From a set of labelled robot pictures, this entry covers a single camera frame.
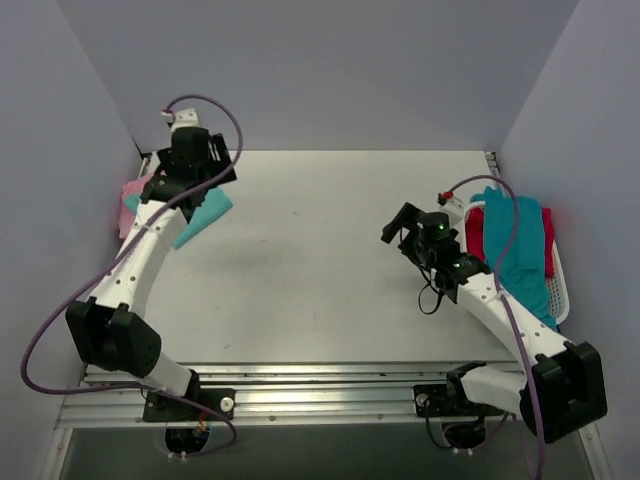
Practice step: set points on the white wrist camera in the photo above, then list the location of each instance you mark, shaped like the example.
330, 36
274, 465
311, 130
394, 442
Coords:
452, 206
185, 118

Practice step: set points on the teal blue t-shirt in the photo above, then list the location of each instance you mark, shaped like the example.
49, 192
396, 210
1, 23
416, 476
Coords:
528, 287

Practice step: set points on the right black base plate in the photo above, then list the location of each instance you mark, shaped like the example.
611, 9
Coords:
432, 400

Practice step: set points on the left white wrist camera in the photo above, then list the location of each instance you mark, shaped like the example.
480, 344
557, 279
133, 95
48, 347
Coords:
185, 118

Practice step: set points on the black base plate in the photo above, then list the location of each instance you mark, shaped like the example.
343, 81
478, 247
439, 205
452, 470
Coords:
212, 404
432, 400

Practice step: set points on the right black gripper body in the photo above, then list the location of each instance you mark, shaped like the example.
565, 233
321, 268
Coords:
407, 232

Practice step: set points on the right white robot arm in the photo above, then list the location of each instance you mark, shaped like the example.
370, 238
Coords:
561, 388

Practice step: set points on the aluminium rail frame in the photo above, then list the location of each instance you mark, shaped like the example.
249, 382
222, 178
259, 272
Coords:
293, 300

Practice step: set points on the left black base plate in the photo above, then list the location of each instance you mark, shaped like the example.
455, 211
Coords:
212, 404

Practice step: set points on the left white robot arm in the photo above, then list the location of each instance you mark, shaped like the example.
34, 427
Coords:
108, 328

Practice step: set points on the mint green t-shirt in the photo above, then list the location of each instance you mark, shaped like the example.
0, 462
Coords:
215, 205

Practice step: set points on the red t-shirt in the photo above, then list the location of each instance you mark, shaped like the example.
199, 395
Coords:
528, 250

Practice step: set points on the folded pink t-shirt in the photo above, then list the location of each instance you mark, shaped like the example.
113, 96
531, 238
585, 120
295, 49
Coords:
130, 198

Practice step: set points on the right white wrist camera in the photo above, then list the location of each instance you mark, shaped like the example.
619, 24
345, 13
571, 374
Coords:
452, 206

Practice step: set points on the white laundry basket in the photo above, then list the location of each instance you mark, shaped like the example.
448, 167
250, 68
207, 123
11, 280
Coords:
559, 304

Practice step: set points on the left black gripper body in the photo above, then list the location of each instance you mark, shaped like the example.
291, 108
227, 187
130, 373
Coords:
216, 163

